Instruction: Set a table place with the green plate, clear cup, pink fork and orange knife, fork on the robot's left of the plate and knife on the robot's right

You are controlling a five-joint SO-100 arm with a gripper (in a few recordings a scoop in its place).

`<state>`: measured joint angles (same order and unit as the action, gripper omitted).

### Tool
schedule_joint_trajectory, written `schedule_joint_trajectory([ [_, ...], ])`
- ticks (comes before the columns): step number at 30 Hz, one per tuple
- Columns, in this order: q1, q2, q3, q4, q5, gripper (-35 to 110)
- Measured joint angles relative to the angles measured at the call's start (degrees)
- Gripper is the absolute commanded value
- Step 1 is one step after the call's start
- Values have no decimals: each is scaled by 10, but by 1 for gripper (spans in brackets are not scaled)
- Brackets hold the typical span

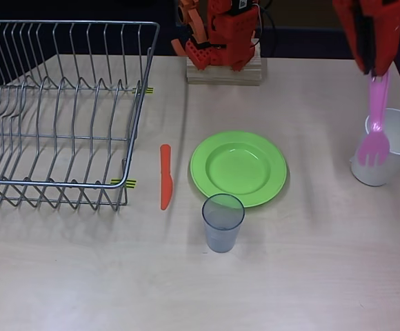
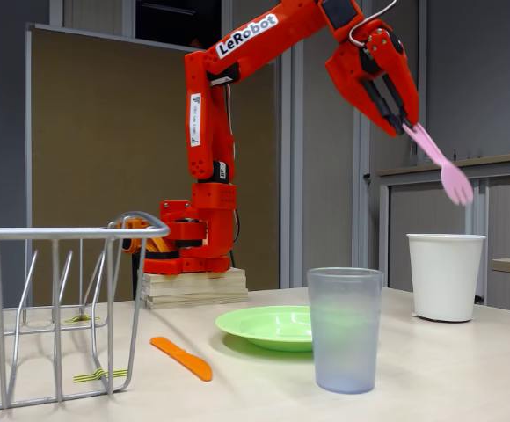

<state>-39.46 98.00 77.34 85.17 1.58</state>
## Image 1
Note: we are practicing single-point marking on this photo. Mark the pink plastic fork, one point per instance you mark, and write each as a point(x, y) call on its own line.
point(374, 151)

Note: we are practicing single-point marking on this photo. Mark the white paper cup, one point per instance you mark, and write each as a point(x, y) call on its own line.
point(376, 176)

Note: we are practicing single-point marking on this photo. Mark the translucent blue plastic cup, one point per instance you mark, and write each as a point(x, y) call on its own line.
point(222, 234)

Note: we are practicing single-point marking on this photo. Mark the wooden base block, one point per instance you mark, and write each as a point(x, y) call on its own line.
point(220, 77)

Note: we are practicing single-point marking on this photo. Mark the orange plastic knife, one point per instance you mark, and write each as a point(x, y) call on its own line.
point(166, 179)

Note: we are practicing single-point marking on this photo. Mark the red-orange robot arm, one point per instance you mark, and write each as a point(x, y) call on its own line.
point(231, 34)

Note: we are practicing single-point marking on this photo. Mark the green plastic plate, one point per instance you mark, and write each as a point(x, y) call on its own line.
point(238, 165)

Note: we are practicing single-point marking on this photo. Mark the light orange printed part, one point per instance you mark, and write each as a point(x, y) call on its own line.
point(183, 10)

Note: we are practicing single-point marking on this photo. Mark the yellow-black tape mark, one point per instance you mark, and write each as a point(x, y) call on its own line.
point(131, 183)
point(149, 91)

